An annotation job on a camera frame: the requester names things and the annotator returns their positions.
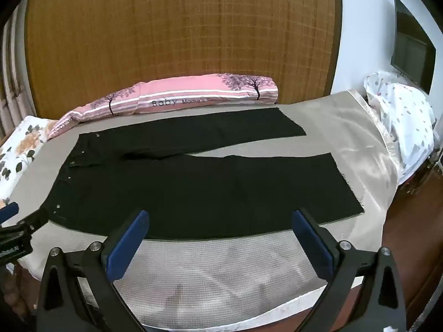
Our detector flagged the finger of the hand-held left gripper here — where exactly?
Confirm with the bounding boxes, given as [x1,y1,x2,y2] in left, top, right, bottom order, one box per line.
[21,208,49,232]
[0,202,19,224]

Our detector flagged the black pants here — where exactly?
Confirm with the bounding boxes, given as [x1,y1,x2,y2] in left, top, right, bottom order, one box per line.
[40,107,365,240]

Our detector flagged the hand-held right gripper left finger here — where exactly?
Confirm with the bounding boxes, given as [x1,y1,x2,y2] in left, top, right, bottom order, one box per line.
[36,208,150,332]

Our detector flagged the white floral pillow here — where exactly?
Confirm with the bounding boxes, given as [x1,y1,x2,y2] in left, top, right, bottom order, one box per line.
[0,115,59,208]

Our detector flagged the pink striped bolster pillow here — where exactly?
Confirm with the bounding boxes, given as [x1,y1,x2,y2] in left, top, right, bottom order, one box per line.
[47,72,279,141]

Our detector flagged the wooden headboard panel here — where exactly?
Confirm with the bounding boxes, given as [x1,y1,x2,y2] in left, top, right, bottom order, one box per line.
[26,0,343,118]

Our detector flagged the grey textured bed cover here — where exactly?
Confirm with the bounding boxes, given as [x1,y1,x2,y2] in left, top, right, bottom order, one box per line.
[10,90,402,319]

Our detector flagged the white leaf-print pillow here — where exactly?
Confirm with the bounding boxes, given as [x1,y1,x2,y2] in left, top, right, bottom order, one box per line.
[363,71,437,184]

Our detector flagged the wall television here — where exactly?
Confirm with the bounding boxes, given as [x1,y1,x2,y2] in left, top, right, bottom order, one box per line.
[390,0,437,95]

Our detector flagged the beige curtain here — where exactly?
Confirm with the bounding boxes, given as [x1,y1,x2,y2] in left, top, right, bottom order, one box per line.
[0,7,38,139]

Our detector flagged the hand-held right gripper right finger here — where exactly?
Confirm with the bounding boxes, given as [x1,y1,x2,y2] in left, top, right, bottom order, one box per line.
[291,207,405,332]

